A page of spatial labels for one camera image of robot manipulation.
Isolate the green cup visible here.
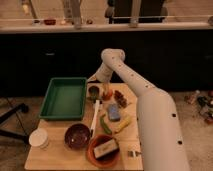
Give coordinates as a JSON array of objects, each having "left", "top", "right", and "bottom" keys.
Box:
[{"left": 88, "top": 86, "right": 100, "bottom": 101}]

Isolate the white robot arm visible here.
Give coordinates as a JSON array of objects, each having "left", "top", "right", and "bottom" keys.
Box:
[{"left": 88, "top": 48, "right": 190, "bottom": 171}]

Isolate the orange cup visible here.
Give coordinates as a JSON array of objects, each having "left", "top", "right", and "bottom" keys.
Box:
[{"left": 102, "top": 89, "right": 113, "bottom": 101}]

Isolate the brown pine cone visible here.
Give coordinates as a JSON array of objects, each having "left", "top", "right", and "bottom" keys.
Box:
[{"left": 114, "top": 90, "right": 127, "bottom": 108}]

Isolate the green plastic tray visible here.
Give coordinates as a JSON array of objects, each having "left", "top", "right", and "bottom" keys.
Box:
[{"left": 40, "top": 77, "right": 87, "bottom": 121}]

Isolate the blue sponge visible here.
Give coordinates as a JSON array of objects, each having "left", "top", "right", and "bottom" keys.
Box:
[{"left": 107, "top": 104, "right": 121, "bottom": 122}]

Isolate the green pepper pod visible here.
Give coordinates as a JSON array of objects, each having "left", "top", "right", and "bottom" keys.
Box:
[{"left": 100, "top": 115, "right": 112, "bottom": 135}]

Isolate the dark purple bowl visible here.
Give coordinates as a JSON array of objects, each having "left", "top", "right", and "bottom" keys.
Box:
[{"left": 64, "top": 123, "right": 91, "bottom": 150}]

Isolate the beige sponge block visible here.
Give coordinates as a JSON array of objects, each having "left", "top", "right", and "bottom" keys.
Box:
[{"left": 93, "top": 139, "right": 119, "bottom": 159}]

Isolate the red bowl on counter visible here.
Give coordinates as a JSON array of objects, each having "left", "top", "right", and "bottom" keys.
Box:
[{"left": 44, "top": 19, "right": 56, "bottom": 25}]

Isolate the black office chair base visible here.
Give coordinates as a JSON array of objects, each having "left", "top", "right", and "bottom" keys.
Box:
[{"left": 0, "top": 103, "right": 29, "bottom": 144}]

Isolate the white paper cup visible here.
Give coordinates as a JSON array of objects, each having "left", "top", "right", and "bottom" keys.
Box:
[{"left": 29, "top": 128, "right": 49, "bottom": 148}]

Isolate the orange terracotta bowl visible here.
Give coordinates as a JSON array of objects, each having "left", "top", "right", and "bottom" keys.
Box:
[{"left": 86, "top": 134, "right": 120, "bottom": 168}]

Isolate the silver fork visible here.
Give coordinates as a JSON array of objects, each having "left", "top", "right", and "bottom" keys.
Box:
[{"left": 127, "top": 150, "right": 142, "bottom": 157}]

